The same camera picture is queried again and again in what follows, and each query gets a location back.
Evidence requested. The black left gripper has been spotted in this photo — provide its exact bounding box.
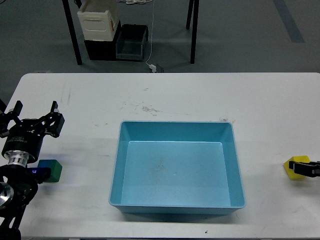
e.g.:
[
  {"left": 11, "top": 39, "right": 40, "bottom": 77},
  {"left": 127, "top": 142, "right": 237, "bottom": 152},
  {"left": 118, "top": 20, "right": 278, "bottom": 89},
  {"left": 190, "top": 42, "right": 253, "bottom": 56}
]
[{"left": 0, "top": 100, "right": 65, "bottom": 164}]

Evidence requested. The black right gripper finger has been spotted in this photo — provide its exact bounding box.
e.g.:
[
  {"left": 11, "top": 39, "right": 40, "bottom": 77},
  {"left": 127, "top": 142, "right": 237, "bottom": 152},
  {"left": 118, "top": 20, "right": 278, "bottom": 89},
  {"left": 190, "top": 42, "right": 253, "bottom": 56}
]
[{"left": 289, "top": 161, "right": 320, "bottom": 178}]

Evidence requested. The yellow wooden block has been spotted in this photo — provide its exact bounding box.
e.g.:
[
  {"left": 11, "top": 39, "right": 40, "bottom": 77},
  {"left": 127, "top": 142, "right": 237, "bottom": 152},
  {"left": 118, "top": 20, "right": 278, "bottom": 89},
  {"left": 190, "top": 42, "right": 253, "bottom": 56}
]
[{"left": 283, "top": 155, "right": 311, "bottom": 180}]

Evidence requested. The green wooden block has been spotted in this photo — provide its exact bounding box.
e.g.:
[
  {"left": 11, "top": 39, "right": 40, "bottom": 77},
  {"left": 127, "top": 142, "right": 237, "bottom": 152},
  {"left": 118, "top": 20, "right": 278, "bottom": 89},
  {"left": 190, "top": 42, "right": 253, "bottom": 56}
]
[{"left": 37, "top": 159, "right": 63, "bottom": 183}]

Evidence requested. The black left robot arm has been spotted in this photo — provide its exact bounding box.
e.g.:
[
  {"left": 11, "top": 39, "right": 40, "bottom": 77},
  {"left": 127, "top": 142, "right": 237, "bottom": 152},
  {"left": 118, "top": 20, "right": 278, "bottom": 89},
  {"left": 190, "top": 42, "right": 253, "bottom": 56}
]
[{"left": 0, "top": 101, "right": 65, "bottom": 240}]

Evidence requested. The black box under crate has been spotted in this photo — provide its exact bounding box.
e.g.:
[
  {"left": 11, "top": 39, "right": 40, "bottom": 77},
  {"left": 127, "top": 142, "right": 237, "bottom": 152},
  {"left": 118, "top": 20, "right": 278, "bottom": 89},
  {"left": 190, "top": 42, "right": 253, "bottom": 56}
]
[{"left": 84, "top": 26, "right": 122, "bottom": 61}]

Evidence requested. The cream plastic crate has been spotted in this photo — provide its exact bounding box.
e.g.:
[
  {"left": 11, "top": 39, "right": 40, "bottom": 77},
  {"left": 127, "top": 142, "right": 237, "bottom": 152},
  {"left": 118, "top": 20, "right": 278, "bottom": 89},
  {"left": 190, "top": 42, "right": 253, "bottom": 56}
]
[{"left": 77, "top": 0, "right": 120, "bottom": 42}]

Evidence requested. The black table leg left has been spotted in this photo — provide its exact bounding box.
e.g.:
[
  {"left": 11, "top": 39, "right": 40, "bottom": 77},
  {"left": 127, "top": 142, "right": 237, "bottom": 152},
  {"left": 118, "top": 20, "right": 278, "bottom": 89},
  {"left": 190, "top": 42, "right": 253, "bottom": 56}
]
[{"left": 62, "top": 0, "right": 83, "bottom": 66}]

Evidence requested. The black table leg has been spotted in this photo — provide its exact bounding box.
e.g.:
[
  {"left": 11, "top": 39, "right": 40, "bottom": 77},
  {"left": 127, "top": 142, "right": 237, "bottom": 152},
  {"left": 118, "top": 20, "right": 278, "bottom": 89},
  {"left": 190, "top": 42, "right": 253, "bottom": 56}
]
[
  {"left": 62, "top": 0, "right": 83, "bottom": 66},
  {"left": 185, "top": 0, "right": 200, "bottom": 64}
]

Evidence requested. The dark grey storage bin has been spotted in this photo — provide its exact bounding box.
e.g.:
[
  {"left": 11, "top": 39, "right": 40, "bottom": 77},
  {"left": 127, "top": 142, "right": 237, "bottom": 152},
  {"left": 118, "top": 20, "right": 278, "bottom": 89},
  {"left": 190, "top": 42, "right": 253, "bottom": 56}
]
[{"left": 115, "top": 24, "right": 149, "bottom": 62}]

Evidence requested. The white power adapter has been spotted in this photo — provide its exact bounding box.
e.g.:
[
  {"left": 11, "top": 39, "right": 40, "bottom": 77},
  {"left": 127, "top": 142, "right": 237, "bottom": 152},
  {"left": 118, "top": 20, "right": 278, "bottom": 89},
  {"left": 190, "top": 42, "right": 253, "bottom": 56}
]
[{"left": 149, "top": 64, "right": 157, "bottom": 73}]

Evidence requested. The blue plastic tray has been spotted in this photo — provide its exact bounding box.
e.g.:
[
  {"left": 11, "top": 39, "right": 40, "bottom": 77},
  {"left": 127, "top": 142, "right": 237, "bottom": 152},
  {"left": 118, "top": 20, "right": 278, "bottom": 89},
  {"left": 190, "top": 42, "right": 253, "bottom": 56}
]
[{"left": 109, "top": 121, "right": 246, "bottom": 215}]

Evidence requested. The black table leg right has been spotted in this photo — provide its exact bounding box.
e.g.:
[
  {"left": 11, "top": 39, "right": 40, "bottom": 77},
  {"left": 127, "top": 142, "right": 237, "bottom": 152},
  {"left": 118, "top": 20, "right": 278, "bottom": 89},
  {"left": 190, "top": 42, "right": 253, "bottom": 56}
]
[{"left": 185, "top": 0, "right": 200, "bottom": 64}]

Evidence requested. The white hanging cable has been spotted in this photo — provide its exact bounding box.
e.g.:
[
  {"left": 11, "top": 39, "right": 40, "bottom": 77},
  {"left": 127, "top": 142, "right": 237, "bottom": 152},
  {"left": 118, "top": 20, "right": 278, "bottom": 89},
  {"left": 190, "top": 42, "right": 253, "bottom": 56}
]
[{"left": 145, "top": 0, "right": 155, "bottom": 66}]

